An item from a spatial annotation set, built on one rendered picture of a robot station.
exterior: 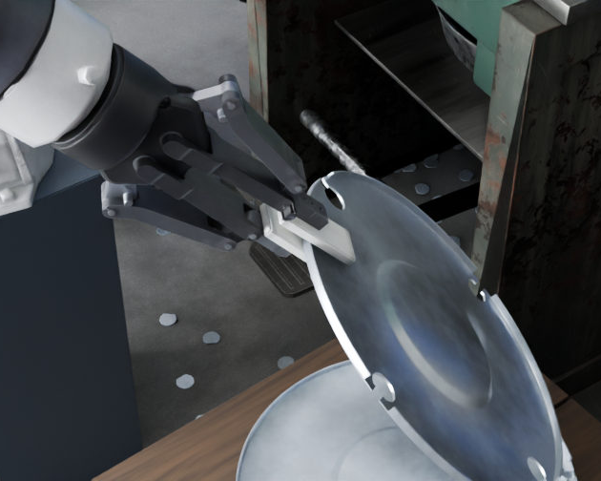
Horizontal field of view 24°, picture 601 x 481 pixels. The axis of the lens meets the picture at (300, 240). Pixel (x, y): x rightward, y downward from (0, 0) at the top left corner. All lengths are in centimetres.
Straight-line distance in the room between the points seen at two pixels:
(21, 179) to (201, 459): 32
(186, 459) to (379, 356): 34
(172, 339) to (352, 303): 86
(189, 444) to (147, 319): 60
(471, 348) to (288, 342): 75
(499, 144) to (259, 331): 56
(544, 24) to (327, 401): 39
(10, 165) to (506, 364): 51
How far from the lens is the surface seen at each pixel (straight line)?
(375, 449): 121
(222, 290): 186
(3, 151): 132
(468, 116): 165
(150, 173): 89
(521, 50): 128
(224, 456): 125
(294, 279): 165
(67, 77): 82
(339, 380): 126
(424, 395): 98
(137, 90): 85
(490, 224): 143
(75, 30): 82
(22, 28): 81
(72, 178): 136
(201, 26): 232
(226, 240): 95
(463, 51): 163
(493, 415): 105
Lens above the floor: 135
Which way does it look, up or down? 44 degrees down
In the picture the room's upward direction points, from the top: straight up
